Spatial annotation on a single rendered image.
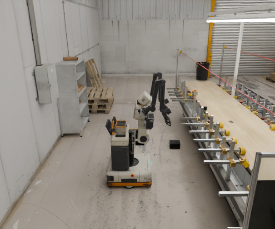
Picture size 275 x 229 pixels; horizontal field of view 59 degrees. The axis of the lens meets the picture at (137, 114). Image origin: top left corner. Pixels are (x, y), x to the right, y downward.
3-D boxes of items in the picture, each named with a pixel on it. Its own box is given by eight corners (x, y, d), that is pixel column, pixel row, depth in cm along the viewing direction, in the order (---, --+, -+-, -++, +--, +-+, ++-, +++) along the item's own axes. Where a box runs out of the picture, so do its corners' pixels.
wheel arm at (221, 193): (219, 196, 205) (219, 193, 204) (217, 194, 208) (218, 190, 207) (279, 196, 205) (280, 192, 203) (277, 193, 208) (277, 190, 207)
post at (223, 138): (218, 173, 290) (222, 136, 273) (217, 171, 293) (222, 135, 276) (221, 173, 290) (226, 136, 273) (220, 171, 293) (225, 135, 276)
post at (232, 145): (226, 181, 264) (232, 141, 247) (225, 179, 267) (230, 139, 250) (229, 181, 264) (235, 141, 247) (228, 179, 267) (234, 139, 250)
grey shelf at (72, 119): (61, 136, 531) (52, 64, 476) (72, 121, 615) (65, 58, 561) (82, 136, 530) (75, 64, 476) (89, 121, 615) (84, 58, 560)
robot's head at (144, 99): (137, 101, 335) (144, 93, 331) (137, 97, 355) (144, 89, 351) (145, 108, 339) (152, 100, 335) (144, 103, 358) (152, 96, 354)
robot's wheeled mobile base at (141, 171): (106, 187, 360) (105, 173, 351) (111, 164, 419) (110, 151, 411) (152, 187, 359) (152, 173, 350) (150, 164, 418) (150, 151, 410)
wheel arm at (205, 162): (204, 164, 252) (204, 161, 251) (203, 162, 255) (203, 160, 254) (239, 164, 252) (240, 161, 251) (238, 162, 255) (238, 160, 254)
